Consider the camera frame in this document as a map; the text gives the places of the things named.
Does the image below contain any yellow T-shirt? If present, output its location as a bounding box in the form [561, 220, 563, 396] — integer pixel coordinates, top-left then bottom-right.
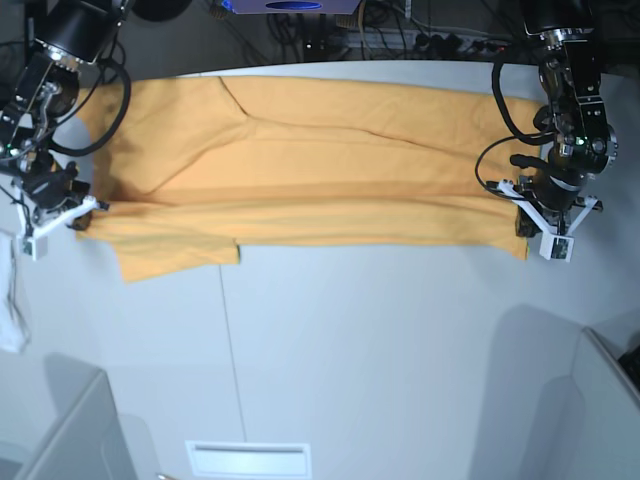
[82, 76, 528, 282]

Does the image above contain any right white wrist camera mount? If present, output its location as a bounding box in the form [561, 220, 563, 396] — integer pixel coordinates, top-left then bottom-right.
[16, 195, 110, 261]

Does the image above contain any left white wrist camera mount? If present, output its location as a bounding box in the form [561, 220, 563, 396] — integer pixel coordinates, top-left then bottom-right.
[488, 180, 603, 262]

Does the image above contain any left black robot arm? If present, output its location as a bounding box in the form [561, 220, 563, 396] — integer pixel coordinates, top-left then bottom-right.
[481, 1, 617, 238]

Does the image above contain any white slotted table plate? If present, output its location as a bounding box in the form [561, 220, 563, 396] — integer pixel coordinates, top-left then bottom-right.
[185, 441, 313, 479]

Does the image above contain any grey bin wall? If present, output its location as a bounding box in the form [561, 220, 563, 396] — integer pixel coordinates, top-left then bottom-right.
[568, 329, 639, 479]
[16, 369, 138, 480]

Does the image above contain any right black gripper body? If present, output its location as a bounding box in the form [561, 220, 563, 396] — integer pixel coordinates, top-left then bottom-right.
[18, 161, 90, 213]

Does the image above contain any right grey bin wall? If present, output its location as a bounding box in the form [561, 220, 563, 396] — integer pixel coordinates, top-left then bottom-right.
[568, 329, 639, 479]

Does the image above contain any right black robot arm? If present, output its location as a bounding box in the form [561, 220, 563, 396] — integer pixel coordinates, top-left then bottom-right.
[1, 1, 133, 239]

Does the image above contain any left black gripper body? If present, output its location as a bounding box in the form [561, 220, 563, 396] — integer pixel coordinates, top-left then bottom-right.
[519, 169, 587, 223]

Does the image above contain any left grey bin wall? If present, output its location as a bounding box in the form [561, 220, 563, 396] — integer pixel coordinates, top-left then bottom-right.
[16, 369, 138, 480]

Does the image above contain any white cloth at edge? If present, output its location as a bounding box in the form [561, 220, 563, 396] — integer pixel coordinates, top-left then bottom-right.
[1, 230, 31, 354]

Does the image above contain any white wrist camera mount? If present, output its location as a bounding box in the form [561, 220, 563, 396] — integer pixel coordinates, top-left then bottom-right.
[488, 180, 603, 262]
[16, 195, 110, 261]

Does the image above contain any blue device box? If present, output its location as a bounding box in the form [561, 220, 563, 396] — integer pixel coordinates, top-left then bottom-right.
[221, 0, 360, 15]

